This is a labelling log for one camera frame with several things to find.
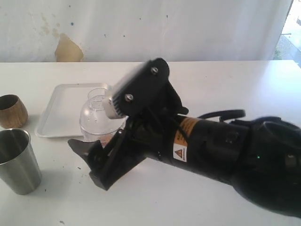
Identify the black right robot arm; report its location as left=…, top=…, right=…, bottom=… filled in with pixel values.
left=68, top=58, right=301, bottom=218

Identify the white rectangular tray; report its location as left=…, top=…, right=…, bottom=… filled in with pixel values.
left=35, top=83, right=111, bottom=138

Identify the clear plastic dome lid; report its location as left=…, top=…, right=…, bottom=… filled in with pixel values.
left=79, top=83, right=125, bottom=141

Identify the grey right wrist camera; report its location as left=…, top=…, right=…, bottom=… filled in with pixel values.
left=103, top=60, right=151, bottom=119

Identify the stainless steel cup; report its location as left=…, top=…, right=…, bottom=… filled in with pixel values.
left=0, top=128, right=42, bottom=195

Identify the clear plastic shaker cup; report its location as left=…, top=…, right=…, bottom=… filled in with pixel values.
left=80, top=123, right=125, bottom=144

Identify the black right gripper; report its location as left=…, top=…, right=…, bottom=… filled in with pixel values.
left=68, top=58, right=188, bottom=190

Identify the brown wooden cup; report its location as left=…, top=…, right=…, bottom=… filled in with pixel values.
left=0, top=94, right=28, bottom=129

